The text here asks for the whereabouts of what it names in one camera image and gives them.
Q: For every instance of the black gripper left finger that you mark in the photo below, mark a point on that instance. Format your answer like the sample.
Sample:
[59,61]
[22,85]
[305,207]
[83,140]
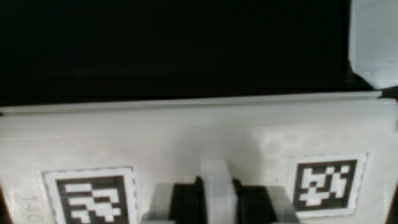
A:
[179,204]

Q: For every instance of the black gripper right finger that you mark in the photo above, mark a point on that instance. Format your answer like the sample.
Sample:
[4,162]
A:
[264,205]

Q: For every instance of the white cabinet door panel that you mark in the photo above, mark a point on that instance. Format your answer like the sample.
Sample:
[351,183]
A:
[90,153]

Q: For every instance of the white cabinet body box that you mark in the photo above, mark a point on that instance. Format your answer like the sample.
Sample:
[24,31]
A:
[374,41]

